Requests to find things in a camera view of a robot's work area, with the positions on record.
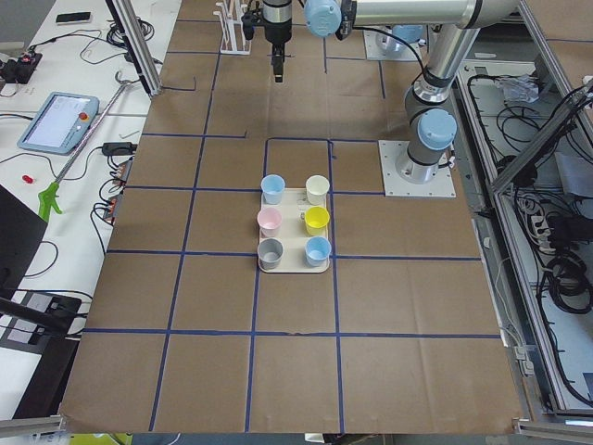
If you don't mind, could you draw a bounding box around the yellow cup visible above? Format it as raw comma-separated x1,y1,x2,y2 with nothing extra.
304,206,330,236

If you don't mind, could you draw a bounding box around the aluminium frame post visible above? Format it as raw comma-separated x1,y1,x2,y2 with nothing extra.
106,0,162,97

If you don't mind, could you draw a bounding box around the cream serving tray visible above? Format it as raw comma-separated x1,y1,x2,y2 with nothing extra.
259,188,330,273

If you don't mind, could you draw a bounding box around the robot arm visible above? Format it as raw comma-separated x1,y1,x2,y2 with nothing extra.
304,0,518,184

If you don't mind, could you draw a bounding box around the pink cup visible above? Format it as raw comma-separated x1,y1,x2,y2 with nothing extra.
257,208,283,237

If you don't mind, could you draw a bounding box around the grey cup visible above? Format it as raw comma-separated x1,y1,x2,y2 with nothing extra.
257,238,284,271

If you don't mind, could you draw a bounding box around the metal reacher grabber tool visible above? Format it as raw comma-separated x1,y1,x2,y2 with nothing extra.
38,71,140,223

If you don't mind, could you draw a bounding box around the light blue cup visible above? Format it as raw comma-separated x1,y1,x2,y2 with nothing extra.
260,174,285,205
305,236,331,267

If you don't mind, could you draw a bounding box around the white cup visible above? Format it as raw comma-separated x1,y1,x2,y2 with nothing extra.
306,174,330,206

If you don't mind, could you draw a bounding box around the black power adapter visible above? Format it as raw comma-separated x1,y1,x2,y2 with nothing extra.
101,142,137,157

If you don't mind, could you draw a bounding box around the white wire cup rack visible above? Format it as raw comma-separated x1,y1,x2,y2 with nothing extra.
213,0,251,56

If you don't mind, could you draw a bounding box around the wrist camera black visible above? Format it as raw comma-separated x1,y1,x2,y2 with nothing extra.
242,11,259,41

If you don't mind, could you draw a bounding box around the black smartphone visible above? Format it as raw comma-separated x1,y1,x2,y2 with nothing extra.
56,11,92,25

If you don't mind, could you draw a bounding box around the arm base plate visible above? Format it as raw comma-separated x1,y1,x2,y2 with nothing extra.
378,140,456,198
363,25,427,62

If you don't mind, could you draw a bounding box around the blue teach pendant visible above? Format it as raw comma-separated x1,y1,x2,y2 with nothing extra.
17,92,99,155

